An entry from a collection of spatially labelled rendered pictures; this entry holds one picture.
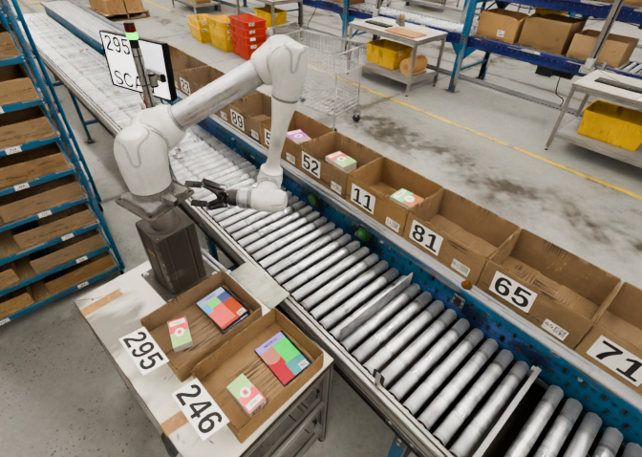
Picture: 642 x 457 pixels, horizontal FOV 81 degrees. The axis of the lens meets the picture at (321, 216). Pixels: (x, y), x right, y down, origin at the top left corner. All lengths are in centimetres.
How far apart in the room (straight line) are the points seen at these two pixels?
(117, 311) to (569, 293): 190
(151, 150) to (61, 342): 174
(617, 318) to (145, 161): 187
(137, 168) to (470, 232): 150
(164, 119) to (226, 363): 95
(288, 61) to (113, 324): 125
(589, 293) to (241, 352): 142
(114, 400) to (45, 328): 76
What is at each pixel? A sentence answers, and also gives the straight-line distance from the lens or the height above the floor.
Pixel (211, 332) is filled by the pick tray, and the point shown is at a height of 76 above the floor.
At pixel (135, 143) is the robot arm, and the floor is 147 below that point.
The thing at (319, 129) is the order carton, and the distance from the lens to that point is 247.
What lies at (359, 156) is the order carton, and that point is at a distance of 226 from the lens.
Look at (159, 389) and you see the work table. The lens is 158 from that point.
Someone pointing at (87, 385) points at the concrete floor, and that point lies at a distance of 264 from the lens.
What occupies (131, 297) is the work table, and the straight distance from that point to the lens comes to 188.
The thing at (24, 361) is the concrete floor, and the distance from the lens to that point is 292.
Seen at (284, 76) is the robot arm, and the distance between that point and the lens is 134.
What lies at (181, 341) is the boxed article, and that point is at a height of 79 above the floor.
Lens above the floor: 209
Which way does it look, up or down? 39 degrees down
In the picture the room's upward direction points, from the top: 2 degrees clockwise
